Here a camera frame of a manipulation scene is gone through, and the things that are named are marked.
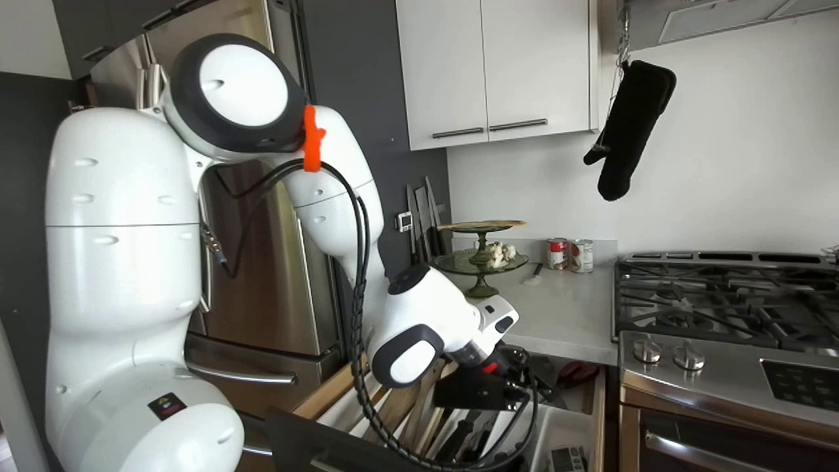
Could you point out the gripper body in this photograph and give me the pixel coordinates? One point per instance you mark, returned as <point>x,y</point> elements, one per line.
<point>521,367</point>

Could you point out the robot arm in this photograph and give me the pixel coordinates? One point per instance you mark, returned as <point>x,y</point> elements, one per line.
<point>124,262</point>

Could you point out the wooden drawer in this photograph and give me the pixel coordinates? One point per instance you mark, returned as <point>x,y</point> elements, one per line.
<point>577,426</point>

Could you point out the red utensil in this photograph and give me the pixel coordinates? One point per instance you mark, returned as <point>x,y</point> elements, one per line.
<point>578,373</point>

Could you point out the heap of kitchen utensils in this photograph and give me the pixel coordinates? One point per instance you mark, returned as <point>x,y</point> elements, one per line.
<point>459,439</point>

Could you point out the small digital device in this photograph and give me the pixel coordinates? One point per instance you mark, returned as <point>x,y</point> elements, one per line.
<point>567,460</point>

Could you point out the green tiered cake stand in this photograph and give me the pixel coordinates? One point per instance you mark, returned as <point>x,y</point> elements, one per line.
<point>480,262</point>

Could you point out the heap of garlic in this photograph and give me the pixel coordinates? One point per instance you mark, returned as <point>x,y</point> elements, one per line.
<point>501,254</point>

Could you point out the red and white can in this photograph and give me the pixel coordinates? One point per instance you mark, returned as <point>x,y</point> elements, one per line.
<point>557,254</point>

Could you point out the silver can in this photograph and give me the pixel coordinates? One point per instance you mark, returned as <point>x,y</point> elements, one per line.
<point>582,256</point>

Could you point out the stove knob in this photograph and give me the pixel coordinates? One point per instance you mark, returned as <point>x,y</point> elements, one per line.
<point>688,358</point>
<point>647,351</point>

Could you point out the stove burner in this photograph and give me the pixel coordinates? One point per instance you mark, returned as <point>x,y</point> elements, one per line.
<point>682,318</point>

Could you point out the row of cutting boards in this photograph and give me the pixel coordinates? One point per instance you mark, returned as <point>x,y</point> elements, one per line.
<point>426,223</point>

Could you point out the small white timer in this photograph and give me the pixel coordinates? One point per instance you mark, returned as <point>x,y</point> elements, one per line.
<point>404,221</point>

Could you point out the stainless steel stove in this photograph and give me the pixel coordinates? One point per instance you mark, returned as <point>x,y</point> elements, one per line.
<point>721,367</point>

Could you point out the oven door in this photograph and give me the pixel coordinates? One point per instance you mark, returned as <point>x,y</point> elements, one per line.
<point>721,439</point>

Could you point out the stainless steel fridge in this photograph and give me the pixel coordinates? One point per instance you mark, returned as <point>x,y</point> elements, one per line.
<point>275,275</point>

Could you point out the black oven mitt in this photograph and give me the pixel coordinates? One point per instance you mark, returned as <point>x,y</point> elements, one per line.
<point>632,124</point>

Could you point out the white upper cabinet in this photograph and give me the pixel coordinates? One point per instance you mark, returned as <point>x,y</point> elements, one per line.
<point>498,65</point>

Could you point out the white cabinet door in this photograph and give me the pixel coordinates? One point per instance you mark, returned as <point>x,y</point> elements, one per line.
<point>442,65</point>
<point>537,62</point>

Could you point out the range hood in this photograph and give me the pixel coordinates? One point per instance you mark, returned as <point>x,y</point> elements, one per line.
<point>721,19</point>

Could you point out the dark upper cabinet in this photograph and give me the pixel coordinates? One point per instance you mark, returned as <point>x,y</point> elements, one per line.
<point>98,33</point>

